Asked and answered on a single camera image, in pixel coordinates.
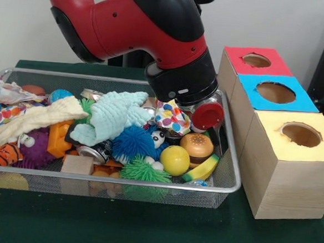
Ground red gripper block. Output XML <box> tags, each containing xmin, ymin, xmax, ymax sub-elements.
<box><xmin>188</xmin><ymin>99</ymin><xmax>227</xmax><ymax>155</ymax></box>

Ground colourful polka-dot cloth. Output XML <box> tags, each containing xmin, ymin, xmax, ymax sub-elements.
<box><xmin>152</xmin><ymin>99</ymin><xmax>194</xmax><ymax>137</ymax></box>

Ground wooden box with three holes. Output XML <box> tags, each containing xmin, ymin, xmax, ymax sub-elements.
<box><xmin>206</xmin><ymin>45</ymin><xmax>324</xmax><ymax>225</ymax></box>

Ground shallow clear mesh bin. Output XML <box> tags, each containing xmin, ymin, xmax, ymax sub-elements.
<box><xmin>0</xmin><ymin>67</ymin><xmax>249</xmax><ymax>210</ymax></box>

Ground wooden burger toy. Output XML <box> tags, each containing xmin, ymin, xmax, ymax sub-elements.
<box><xmin>179</xmin><ymin>132</ymin><xmax>216</xmax><ymax>169</ymax></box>

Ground yellow banana toy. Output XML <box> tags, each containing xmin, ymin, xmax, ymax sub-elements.
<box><xmin>181</xmin><ymin>151</ymin><xmax>221</xmax><ymax>185</ymax></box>

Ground yellow ball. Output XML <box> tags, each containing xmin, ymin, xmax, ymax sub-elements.
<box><xmin>159</xmin><ymin>144</ymin><xmax>191</xmax><ymax>178</ymax></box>

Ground mint green knit cloth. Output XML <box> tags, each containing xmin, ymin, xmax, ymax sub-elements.
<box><xmin>69</xmin><ymin>88</ymin><xmax>154</xmax><ymax>151</ymax></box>

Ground dark green tablecloth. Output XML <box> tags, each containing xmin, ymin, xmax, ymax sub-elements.
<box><xmin>0</xmin><ymin>57</ymin><xmax>324</xmax><ymax>243</ymax></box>

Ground black drink can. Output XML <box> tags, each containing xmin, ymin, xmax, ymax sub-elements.
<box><xmin>76</xmin><ymin>137</ymin><xmax>115</xmax><ymax>164</ymax></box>

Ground green spiky ball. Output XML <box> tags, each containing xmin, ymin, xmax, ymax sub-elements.
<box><xmin>77</xmin><ymin>96</ymin><xmax>95</xmax><ymax>123</ymax></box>

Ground cream cloth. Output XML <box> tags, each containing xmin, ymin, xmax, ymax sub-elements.
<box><xmin>0</xmin><ymin>91</ymin><xmax>90</xmax><ymax>152</ymax></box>

